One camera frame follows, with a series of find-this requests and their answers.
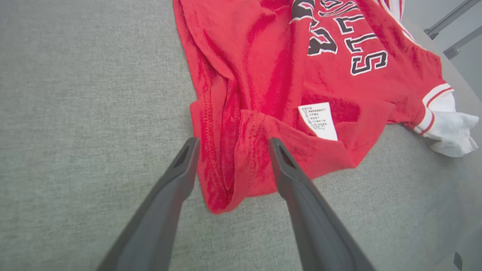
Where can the grey metal floor bar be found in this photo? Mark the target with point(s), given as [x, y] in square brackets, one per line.
[461, 45]
[450, 17]

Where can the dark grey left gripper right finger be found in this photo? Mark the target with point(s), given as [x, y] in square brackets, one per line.
[316, 226]

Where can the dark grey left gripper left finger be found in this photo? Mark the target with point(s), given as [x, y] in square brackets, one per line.
[158, 218]

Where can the red shorts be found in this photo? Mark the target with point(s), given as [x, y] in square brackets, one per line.
[263, 75]

